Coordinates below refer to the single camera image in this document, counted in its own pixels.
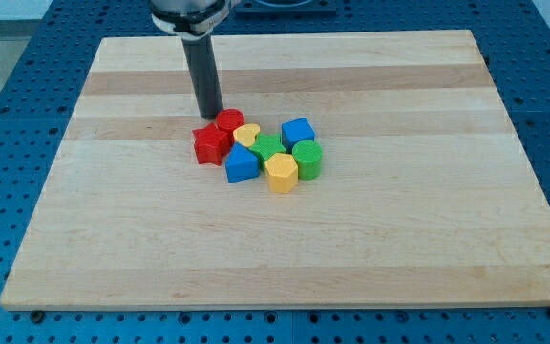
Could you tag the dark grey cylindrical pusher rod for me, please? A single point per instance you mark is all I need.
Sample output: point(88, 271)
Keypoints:
point(203, 71)

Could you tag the yellow heart block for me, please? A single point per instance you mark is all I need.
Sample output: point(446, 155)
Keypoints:
point(246, 134)

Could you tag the blue triangle block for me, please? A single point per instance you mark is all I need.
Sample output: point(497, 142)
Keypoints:
point(241, 164)

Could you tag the red cylinder block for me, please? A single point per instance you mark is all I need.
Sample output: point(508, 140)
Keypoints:
point(228, 120)

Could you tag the red star block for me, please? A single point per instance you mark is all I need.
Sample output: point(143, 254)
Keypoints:
point(211, 144)

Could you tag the green star block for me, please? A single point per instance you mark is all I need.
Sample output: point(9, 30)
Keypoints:
point(265, 146)

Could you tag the blue cube block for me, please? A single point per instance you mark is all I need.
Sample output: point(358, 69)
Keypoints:
point(294, 131)

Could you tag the yellow hexagon block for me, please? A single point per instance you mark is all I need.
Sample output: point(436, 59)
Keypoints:
point(281, 173)

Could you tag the green cylinder block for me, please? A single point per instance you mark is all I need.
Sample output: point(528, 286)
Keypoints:
point(308, 154)

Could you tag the light wooden board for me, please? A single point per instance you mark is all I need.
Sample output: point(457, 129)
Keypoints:
point(426, 198)

